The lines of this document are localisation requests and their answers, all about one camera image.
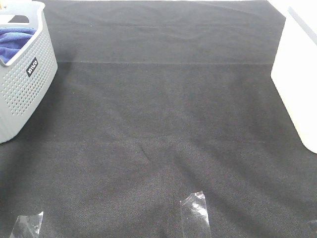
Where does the blue microfibre towel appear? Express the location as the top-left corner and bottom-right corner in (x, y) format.
(0, 27), (36, 63)

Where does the black table cloth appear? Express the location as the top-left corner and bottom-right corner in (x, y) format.
(0, 0), (317, 238)

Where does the clear tape strip centre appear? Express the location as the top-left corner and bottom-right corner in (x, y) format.
(180, 191), (211, 238)

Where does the clear tape strip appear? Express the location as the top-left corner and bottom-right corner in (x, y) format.
(9, 211), (44, 238)
(180, 191), (211, 238)

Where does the grey perforated plastic basket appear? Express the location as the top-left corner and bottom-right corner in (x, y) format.
(0, 1), (57, 143)

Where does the white plastic basket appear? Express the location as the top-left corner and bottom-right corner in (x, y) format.
(271, 0), (317, 153)

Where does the clear tape strip left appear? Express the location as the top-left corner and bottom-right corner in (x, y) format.
(9, 211), (44, 238)

